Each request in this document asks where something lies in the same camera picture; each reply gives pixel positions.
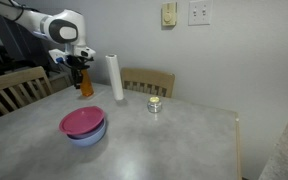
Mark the white light switch plate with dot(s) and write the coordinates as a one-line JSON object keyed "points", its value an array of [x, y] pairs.
{"points": [[200, 12]]}

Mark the blue bowl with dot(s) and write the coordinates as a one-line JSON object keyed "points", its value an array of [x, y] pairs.
{"points": [[87, 138]]}

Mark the small glass jar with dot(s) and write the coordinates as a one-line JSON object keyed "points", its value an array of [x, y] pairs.
{"points": [[154, 105]]}

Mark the grey stone countertop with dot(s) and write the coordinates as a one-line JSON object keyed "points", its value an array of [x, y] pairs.
{"points": [[285, 150]]}

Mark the beige wall thermostat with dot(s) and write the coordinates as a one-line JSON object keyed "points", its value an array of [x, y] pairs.
{"points": [[169, 14]]}

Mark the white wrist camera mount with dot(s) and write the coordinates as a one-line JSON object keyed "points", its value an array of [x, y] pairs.
{"points": [[57, 55]]}

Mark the white paper roll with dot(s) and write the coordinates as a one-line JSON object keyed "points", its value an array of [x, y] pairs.
{"points": [[115, 77]]}

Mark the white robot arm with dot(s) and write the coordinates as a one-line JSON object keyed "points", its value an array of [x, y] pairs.
{"points": [[57, 28]]}

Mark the orange water bottle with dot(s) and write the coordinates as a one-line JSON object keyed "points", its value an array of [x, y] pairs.
{"points": [[87, 86]]}

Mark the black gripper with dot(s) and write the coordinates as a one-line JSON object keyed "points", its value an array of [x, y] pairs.
{"points": [[79, 63]]}

